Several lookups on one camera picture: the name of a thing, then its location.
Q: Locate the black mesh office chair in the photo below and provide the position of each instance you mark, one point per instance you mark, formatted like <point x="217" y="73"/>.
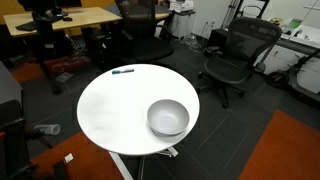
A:
<point x="232" y="64"/>

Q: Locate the teal and white marker pen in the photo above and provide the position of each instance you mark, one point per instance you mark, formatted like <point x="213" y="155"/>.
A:
<point x="122" y="71"/>

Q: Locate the electric scooter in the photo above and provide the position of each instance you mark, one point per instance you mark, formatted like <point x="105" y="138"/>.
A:
<point x="280" y="78"/>

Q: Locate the black keyboard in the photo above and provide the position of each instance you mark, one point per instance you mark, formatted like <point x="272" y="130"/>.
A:
<point x="29" y="26"/>

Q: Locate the grey bowl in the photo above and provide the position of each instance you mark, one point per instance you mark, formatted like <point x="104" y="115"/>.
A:
<point x="168" y="117"/>

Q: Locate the clear plastic cup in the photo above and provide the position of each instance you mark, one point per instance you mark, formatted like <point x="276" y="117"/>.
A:
<point x="51" y="129"/>

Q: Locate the round white table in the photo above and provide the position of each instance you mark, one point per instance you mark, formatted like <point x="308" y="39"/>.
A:
<point x="112" y="112"/>

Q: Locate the black padded office chair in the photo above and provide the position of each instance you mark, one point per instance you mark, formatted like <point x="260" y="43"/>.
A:
<point x="142" y="39"/>

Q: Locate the black computer mouse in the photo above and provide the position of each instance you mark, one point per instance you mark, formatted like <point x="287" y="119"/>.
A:
<point x="67" y="19"/>

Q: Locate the white cabinet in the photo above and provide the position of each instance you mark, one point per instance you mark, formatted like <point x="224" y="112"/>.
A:
<point x="182" y="23"/>

